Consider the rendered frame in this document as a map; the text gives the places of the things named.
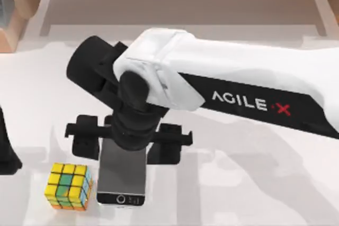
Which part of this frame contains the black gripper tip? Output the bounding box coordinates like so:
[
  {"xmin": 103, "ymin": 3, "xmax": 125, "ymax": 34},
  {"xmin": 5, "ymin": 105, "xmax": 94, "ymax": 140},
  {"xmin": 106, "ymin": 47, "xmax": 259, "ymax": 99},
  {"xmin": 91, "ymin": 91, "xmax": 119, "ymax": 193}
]
[{"xmin": 0, "ymin": 106, "xmax": 23, "ymax": 177}]

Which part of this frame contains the colourful puzzle cube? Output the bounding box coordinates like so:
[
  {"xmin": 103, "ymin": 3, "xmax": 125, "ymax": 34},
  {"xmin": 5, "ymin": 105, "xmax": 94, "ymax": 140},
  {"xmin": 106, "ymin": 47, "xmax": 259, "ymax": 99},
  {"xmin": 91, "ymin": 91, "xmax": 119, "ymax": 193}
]
[{"xmin": 43, "ymin": 162, "xmax": 95, "ymax": 205}]

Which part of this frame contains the pale wooden shelf unit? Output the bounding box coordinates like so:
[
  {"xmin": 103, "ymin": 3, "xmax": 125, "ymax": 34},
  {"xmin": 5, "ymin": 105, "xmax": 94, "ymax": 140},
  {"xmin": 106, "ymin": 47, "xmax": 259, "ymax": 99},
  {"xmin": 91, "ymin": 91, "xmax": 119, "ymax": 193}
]
[{"xmin": 15, "ymin": 0, "xmax": 339, "ymax": 38}]

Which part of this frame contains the wooden cupboard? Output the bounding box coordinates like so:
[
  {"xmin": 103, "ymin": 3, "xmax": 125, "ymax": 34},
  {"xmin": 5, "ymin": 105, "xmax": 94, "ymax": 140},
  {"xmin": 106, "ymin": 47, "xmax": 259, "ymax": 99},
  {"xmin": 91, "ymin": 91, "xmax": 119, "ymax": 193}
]
[{"xmin": 0, "ymin": 0, "xmax": 45, "ymax": 54}]

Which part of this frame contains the black smartphone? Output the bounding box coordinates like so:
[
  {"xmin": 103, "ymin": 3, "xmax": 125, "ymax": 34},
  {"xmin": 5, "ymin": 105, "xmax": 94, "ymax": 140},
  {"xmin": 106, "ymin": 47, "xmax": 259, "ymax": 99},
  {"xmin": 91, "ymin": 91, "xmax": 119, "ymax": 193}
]
[{"xmin": 96, "ymin": 123, "xmax": 148, "ymax": 207}]

